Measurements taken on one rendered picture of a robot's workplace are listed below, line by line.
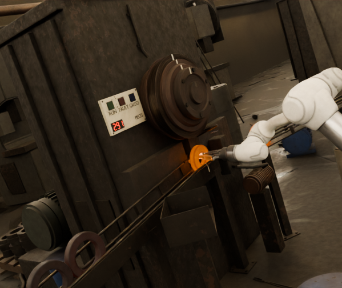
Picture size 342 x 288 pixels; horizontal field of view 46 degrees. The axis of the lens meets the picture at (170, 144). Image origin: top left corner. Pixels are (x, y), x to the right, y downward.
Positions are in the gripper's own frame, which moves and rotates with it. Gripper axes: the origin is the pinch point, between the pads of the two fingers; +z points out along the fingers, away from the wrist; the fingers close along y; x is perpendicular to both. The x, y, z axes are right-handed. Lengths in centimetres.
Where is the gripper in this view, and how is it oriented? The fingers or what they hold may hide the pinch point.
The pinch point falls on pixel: (199, 155)
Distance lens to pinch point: 228.5
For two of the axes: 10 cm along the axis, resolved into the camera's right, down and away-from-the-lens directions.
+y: 6.0, -3.3, 7.3
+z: -7.6, 0.8, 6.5
